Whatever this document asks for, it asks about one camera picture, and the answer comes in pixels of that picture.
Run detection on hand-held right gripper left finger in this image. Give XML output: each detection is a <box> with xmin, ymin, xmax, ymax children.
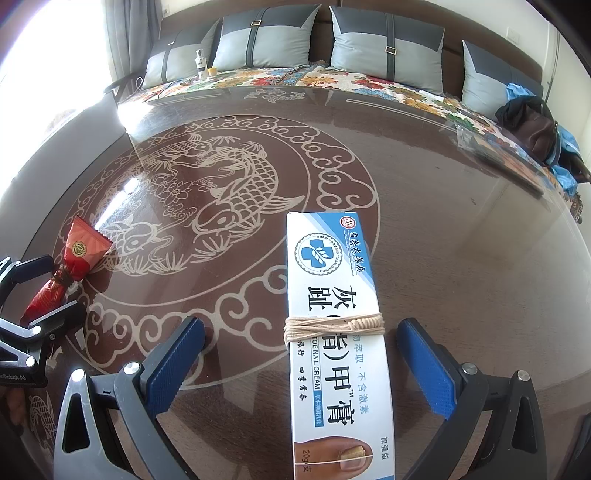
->
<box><xmin>54</xmin><ymin>316</ymin><xmax>206</xmax><ymax>480</ymax></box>

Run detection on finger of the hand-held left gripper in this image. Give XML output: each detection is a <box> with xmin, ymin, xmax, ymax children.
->
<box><xmin>21</xmin><ymin>299</ymin><xmax>86</xmax><ymax>337</ymax></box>
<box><xmin>0</xmin><ymin>255</ymin><xmax>55</xmax><ymax>301</ymax></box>

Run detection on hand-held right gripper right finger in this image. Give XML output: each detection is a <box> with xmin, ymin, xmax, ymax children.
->
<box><xmin>397</xmin><ymin>318</ymin><xmax>548</xmax><ymax>480</ymax></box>

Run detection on red candy packet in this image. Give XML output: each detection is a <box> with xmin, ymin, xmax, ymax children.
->
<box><xmin>22</xmin><ymin>217</ymin><xmax>112</xmax><ymax>324</ymax></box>

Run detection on blue white cream box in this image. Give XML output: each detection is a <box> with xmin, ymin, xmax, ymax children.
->
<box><xmin>285</xmin><ymin>210</ymin><xmax>398</xmax><ymax>480</ymax></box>

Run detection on brown patterned desktop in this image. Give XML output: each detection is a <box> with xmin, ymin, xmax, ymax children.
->
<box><xmin>0</xmin><ymin>76</ymin><xmax>591</xmax><ymax>480</ymax></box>

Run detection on clear plastic document sleeve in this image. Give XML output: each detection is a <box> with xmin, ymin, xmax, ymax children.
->
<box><xmin>455</xmin><ymin>124</ymin><xmax>548</xmax><ymax>197</ymax></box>

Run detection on light blue cloth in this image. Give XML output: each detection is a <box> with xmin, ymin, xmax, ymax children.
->
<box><xmin>505</xmin><ymin>83</ymin><xmax>541</xmax><ymax>112</ymax></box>
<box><xmin>549</xmin><ymin>124</ymin><xmax>583</xmax><ymax>197</ymax></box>

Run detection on brown handbag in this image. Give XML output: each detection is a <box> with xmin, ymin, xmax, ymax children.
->
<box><xmin>517</xmin><ymin>108</ymin><xmax>560</xmax><ymax>163</ymax></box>

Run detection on black cloth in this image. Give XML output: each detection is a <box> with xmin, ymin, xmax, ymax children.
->
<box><xmin>496</xmin><ymin>97</ymin><xmax>548</xmax><ymax>134</ymax></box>

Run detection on grey curtain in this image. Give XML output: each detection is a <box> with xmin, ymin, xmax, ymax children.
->
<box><xmin>104</xmin><ymin>0</ymin><xmax>162</xmax><ymax>86</ymax></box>

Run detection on floral blanket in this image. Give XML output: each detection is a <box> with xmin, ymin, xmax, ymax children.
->
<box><xmin>139</xmin><ymin>65</ymin><xmax>585</xmax><ymax>217</ymax></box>

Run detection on grey strapped cushion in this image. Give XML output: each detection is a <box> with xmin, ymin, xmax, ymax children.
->
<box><xmin>462</xmin><ymin>40</ymin><xmax>543</xmax><ymax>112</ymax></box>
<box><xmin>142</xmin><ymin>18</ymin><xmax>222</xmax><ymax>90</ymax></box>
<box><xmin>329</xmin><ymin>6</ymin><xmax>446</xmax><ymax>95</ymax></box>
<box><xmin>211</xmin><ymin>4</ymin><xmax>322</xmax><ymax>72</ymax></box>

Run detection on white wall conduit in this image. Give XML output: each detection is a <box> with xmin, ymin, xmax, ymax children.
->
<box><xmin>545</xmin><ymin>25</ymin><xmax>562</xmax><ymax>102</ymax></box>

